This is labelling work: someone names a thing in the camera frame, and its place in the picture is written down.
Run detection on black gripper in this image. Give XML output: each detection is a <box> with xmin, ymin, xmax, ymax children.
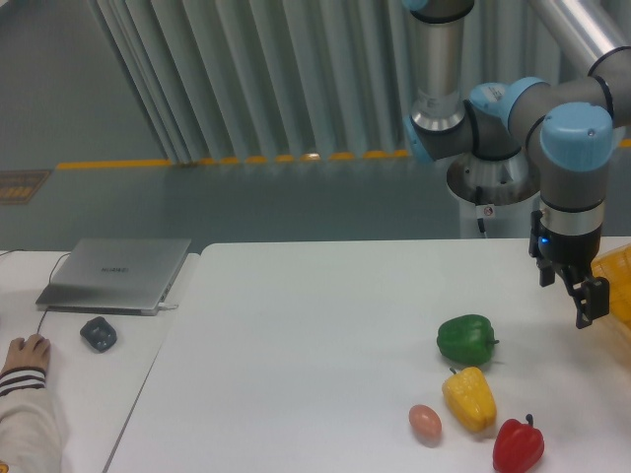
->
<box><xmin>528</xmin><ymin>210</ymin><xmax>610</xmax><ymax>328</ymax></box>

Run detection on red bell pepper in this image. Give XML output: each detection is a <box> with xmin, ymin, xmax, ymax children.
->
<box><xmin>492</xmin><ymin>414</ymin><xmax>544</xmax><ymax>473</ymax></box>

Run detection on striped cream sleeve forearm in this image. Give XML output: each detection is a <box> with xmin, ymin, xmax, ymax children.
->
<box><xmin>1</xmin><ymin>367</ymin><xmax>62</xmax><ymax>472</ymax></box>

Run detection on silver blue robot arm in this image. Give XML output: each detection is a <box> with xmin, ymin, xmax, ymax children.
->
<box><xmin>404</xmin><ymin>1</ymin><xmax>630</xmax><ymax>328</ymax></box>

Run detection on yellow plastic basket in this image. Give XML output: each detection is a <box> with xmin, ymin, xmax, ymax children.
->
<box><xmin>592</xmin><ymin>244</ymin><xmax>630</xmax><ymax>332</ymax></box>

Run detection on person's hand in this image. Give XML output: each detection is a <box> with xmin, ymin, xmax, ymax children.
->
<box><xmin>1</xmin><ymin>334</ymin><xmax>51</xmax><ymax>375</ymax></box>

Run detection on green bell pepper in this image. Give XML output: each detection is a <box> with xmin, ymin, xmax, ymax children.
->
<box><xmin>437</xmin><ymin>314</ymin><xmax>499</xmax><ymax>367</ymax></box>

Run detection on yellow bell pepper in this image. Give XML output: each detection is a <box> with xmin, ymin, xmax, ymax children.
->
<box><xmin>442</xmin><ymin>367</ymin><xmax>497</xmax><ymax>434</ymax></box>

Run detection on pink egg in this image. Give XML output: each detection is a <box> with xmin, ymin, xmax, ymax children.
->
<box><xmin>408</xmin><ymin>404</ymin><xmax>443</xmax><ymax>444</ymax></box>

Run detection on grey pleated curtain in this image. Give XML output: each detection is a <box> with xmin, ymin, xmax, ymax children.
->
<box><xmin>88</xmin><ymin>0</ymin><xmax>568</xmax><ymax>167</ymax></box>

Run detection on silver laptop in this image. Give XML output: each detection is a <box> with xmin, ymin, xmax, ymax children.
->
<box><xmin>35</xmin><ymin>238</ymin><xmax>190</xmax><ymax>315</ymax></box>

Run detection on black small device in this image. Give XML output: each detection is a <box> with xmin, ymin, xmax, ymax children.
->
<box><xmin>80</xmin><ymin>316</ymin><xmax>117</xmax><ymax>354</ymax></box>

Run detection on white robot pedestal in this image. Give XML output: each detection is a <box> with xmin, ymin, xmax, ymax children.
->
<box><xmin>447</xmin><ymin>152</ymin><xmax>539</xmax><ymax>238</ymax></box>

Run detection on laptop charging cable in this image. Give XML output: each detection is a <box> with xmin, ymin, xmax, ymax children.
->
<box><xmin>0</xmin><ymin>248</ymin><xmax>73</xmax><ymax>292</ymax></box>

